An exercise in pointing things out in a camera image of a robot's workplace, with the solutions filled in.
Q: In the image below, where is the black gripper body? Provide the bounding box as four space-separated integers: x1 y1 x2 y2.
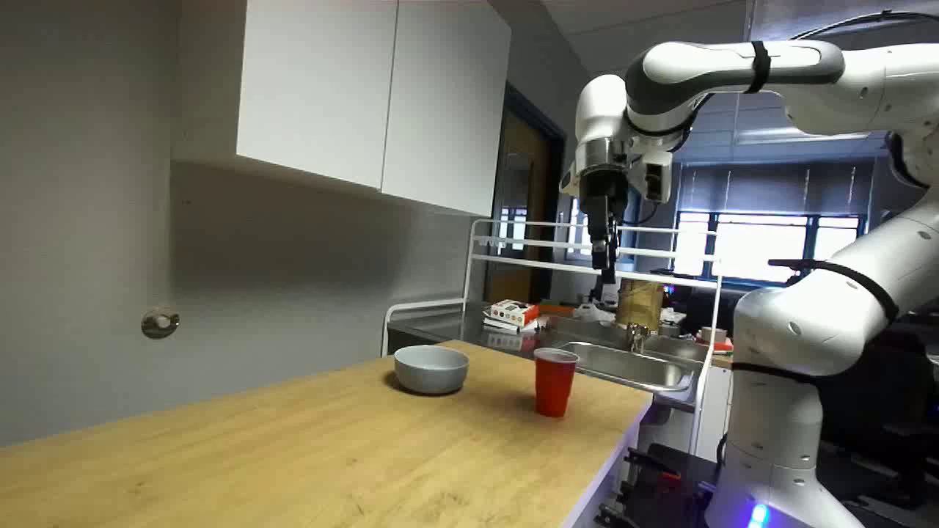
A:
582 162 630 229

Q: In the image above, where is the red plastic cup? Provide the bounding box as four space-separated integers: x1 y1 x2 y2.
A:
532 342 582 419

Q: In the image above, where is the black equipment beside robot base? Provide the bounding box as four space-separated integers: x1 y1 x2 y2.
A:
596 441 721 528

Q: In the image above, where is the gray bowl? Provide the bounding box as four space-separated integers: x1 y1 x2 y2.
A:
390 342 472 398

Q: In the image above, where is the brown paper bag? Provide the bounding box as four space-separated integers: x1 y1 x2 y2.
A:
613 275 670 335

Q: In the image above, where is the dark framed doorway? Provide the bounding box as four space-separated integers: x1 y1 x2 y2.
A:
485 81 570 306

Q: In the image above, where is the red and white box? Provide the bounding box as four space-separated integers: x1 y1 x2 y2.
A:
482 297 544 335

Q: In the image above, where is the stainless steel sink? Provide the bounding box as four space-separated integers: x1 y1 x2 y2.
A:
545 335 702 398

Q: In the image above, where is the bright window with blinds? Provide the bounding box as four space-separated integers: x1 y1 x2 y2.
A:
673 209 864 287

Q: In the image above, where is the white wire dish rack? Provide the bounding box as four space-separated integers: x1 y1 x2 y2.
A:
378 213 727 463

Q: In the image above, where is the white wall cabinet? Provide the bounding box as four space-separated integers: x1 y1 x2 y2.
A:
174 0 513 219

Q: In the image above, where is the round metal wall knob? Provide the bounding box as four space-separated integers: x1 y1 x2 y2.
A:
137 309 183 342

